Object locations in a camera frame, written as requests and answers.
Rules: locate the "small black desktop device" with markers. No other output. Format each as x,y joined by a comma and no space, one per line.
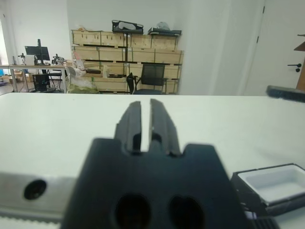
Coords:
57,59

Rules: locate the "white door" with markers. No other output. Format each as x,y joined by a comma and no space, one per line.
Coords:
274,47

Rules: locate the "black mesh folding chair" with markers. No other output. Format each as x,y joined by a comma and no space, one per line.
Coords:
152,74

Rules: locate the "grey plastic bag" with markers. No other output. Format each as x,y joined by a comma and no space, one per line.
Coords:
164,25

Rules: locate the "flat black case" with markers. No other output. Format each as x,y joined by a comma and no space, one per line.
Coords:
164,31

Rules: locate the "pink and white package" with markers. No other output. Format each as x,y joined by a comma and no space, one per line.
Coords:
78,61

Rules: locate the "black PC tower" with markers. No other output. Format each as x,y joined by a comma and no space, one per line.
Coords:
41,82

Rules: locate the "white desktop box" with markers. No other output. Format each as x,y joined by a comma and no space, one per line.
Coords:
29,60

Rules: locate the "tan top white-frame desk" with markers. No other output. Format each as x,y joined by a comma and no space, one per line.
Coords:
14,66

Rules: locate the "olive green sack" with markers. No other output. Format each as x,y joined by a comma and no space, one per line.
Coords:
83,88

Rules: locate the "black box base white insert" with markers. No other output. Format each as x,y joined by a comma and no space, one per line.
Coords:
276,186

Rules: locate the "slim black camera with screen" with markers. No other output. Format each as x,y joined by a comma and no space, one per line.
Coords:
288,94

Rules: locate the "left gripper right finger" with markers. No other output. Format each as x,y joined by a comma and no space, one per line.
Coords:
164,128

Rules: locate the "black upright case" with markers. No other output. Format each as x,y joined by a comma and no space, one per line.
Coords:
131,83

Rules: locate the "black computer monitor on stand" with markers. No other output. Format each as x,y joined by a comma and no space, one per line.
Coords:
37,50

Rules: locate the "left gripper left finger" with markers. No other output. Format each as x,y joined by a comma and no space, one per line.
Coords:
129,126

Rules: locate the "black case with white goggles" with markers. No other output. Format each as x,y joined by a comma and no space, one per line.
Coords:
127,27

